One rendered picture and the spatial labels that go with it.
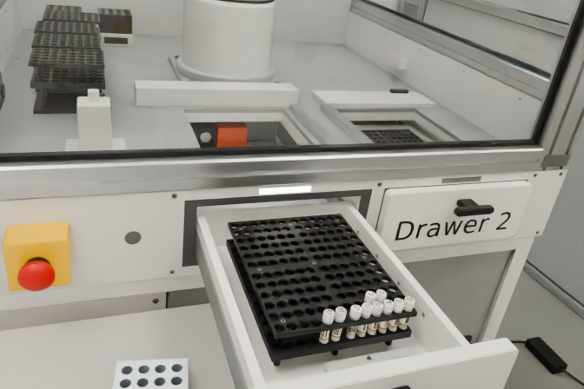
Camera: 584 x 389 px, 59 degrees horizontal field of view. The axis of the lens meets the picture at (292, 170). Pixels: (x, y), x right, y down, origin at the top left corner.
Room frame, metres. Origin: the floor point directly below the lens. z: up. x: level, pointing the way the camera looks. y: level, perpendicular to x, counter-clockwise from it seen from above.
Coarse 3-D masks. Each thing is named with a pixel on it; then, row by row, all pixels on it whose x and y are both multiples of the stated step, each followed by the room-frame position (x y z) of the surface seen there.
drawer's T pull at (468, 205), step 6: (456, 204) 0.77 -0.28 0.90; (462, 204) 0.76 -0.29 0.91; (468, 204) 0.76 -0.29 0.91; (474, 204) 0.76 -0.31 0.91; (456, 210) 0.73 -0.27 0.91; (462, 210) 0.73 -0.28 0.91; (468, 210) 0.74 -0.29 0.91; (474, 210) 0.74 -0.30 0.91; (480, 210) 0.75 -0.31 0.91; (486, 210) 0.75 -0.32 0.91; (492, 210) 0.76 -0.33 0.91
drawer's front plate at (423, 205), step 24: (408, 192) 0.74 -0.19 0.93; (432, 192) 0.75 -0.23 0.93; (456, 192) 0.77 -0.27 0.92; (480, 192) 0.79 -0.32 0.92; (504, 192) 0.81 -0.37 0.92; (528, 192) 0.83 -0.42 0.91; (384, 216) 0.72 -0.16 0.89; (408, 216) 0.74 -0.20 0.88; (432, 216) 0.76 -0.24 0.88; (456, 216) 0.77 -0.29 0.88; (480, 216) 0.79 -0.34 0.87; (504, 216) 0.82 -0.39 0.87; (384, 240) 0.72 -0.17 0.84; (408, 240) 0.74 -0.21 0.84; (432, 240) 0.76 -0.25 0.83; (456, 240) 0.78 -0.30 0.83; (480, 240) 0.80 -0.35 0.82
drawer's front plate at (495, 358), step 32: (448, 352) 0.40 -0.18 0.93; (480, 352) 0.40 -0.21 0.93; (512, 352) 0.41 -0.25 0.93; (288, 384) 0.33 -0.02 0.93; (320, 384) 0.33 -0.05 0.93; (352, 384) 0.34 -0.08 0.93; (384, 384) 0.35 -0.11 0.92; (416, 384) 0.37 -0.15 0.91; (448, 384) 0.38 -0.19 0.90; (480, 384) 0.40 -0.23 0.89
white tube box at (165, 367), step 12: (132, 360) 0.45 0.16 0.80; (144, 360) 0.45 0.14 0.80; (156, 360) 0.45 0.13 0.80; (168, 360) 0.45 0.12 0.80; (180, 360) 0.46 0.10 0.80; (120, 372) 0.43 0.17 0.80; (132, 372) 0.43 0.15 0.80; (144, 372) 0.44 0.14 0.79; (156, 372) 0.45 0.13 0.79; (168, 372) 0.44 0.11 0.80; (180, 372) 0.44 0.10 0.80; (120, 384) 0.42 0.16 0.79; (132, 384) 0.41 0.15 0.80; (144, 384) 0.43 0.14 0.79; (156, 384) 0.43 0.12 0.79; (168, 384) 0.42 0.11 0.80; (180, 384) 0.42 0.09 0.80
